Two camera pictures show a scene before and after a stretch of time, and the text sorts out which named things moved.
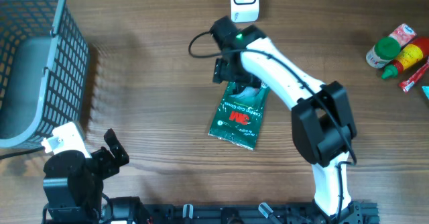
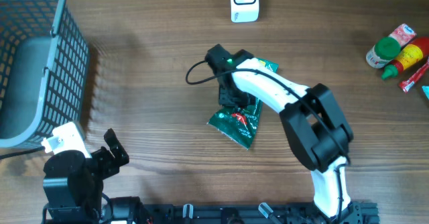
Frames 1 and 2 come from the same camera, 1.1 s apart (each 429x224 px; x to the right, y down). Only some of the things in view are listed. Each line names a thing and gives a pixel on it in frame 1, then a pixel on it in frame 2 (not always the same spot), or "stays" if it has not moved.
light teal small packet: [425, 89] stays
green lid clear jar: [385, 49] stays
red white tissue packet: [403, 34] stays
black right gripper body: [232, 72] to [228, 97]
